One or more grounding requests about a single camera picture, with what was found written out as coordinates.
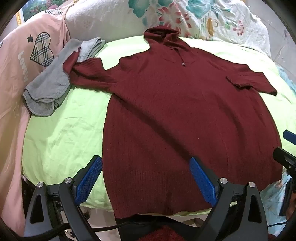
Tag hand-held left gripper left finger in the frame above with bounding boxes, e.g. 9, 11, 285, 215
23, 155, 103, 241

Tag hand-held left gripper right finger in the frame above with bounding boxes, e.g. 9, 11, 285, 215
189, 156, 269, 241

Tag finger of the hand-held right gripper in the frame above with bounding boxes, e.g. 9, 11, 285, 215
283, 129, 296, 145
273, 147, 296, 168

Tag maroon hooded knit sweater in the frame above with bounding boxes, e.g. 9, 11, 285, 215
62, 26, 284, 219

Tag light blue printed cloth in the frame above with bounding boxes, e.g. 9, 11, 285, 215
260, 66, 296, 237

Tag light green bed sheet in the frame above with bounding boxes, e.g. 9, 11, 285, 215
22, 35, 293, 217

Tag person's red knit clothing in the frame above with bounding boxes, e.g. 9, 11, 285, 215
148, 225, 188, 241

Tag folded grey cloth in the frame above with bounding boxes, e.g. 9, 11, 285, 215
22, 37, 105, 116

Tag pink blanket with heart print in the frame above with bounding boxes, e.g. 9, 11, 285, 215
0, 9, 71, 232

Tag white floral quilt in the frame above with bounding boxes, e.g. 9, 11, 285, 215
125, 0, 272, 61

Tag beige cushion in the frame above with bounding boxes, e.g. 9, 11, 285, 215
65, 5, 148, 47

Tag gold framed painting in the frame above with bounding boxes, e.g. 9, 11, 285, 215
15, 0, 56, 26

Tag black cable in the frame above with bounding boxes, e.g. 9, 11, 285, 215
88, 221, 139, 233

